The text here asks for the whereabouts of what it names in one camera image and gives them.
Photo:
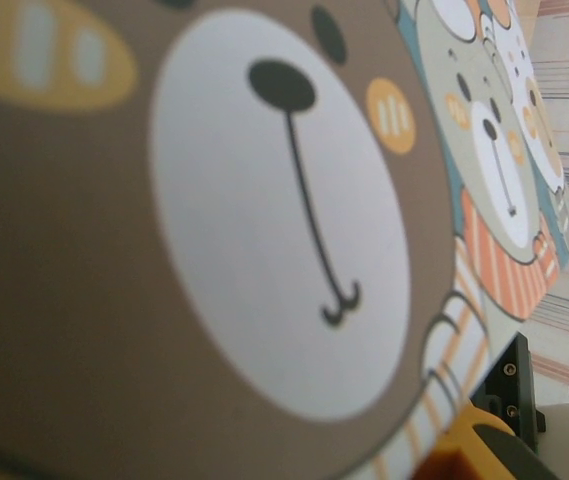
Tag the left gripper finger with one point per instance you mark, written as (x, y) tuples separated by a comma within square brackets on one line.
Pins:
[(509, 400)]

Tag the bear print tin box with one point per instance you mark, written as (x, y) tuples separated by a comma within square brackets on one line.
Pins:
[(264, 200)]

